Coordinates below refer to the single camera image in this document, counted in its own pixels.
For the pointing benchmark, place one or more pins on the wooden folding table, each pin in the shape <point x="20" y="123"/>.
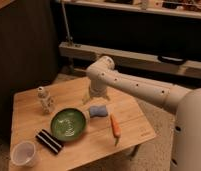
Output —
<point x="104" y="127"/>

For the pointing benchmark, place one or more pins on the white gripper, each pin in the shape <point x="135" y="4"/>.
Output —
<point x="96" y="89"/>

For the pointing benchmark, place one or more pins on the green bowl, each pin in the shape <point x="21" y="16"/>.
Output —
<point x="68" y="124"/>

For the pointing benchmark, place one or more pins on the metal stand pole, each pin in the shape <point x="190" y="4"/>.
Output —
<point x="68" y="37"/>

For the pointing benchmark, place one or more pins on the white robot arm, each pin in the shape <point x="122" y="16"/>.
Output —
<point x="183" y="102"/>

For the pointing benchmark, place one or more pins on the white plastic cup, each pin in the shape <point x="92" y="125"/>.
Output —
<point x="24" y="154"/>

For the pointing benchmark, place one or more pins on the wooden shelf bench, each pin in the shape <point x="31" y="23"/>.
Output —
<point x="134" y="60"/>

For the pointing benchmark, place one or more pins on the orange carrot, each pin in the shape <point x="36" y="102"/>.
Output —
<point x="115" y="128"/>

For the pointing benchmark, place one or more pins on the black striped eraser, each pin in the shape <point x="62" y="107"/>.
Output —
<point x="51" y="143"/>

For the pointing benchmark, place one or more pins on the black handle on shelf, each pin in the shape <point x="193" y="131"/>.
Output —
<point x="171" y="61"/>

